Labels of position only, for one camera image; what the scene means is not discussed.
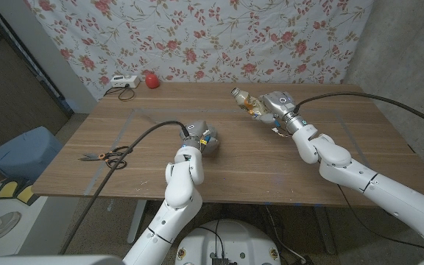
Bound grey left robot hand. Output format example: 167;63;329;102
179;119;213;153

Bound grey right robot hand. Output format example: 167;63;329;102
254;91;297;126

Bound clear plastic bottle yellow label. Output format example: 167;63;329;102
230;87;272;119

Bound red ball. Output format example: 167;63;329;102
144;73;160;90

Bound black round disc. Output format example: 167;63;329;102
144;200;169;216

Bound white power strip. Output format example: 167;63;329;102
109;74;141;89

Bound floral backdrop cloth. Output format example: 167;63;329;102
24;0;375;102

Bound white table leg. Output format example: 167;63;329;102
127;199;149;244

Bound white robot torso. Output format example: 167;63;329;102
174;219;282;265

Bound grey table leg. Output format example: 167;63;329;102
313;205;338;255

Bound yellow black slipper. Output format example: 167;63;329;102
0;179;20;199
19;185;38;206

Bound black power strip cable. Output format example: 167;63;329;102
104;86;136;102

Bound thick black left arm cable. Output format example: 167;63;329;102
59;120;191;255

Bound scissors orange black handles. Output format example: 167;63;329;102
78;146;134;170

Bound grey floor cable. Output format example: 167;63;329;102
263;205;308;265

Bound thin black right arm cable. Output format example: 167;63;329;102
336;183;424;255

